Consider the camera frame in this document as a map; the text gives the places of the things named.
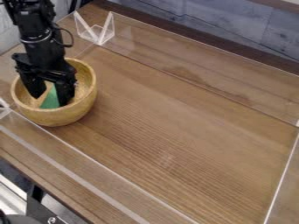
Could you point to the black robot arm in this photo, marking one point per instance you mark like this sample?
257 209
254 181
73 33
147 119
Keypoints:
34 14

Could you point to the clear acrylic right wall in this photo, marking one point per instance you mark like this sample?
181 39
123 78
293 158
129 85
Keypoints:
284 211

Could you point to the wooden bowl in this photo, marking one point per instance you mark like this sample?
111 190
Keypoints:
61 116

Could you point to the clear acrylic wall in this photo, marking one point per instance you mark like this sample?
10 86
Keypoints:
284 211
93 190

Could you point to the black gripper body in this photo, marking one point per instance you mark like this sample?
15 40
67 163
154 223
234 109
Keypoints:
43 62

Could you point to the green rectangular stick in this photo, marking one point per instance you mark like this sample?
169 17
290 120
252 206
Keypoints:
51 100

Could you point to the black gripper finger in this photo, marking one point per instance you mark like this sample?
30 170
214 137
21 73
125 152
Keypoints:
66 91
34 84

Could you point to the clear acrylic corner bracket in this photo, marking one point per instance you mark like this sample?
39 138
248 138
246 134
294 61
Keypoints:
97 34

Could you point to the clear acrylic front wall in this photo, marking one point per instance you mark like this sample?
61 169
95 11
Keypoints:
93 190

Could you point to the black metal table leg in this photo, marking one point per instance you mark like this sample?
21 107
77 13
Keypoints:
46 209

